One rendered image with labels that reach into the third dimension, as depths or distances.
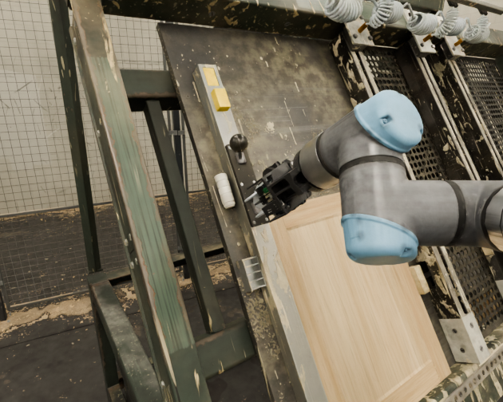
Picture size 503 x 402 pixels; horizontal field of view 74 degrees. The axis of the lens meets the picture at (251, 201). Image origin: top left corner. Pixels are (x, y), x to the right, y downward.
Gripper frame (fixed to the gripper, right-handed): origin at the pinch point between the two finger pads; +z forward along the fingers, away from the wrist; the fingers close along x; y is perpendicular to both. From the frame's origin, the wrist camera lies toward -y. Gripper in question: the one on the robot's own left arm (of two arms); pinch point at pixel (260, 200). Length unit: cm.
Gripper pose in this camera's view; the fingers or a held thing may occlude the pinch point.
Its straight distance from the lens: 67.9
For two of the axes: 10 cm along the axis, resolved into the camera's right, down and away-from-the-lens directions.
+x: 5.7, 8.2, 0.2
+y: -6.7, 4.9, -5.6
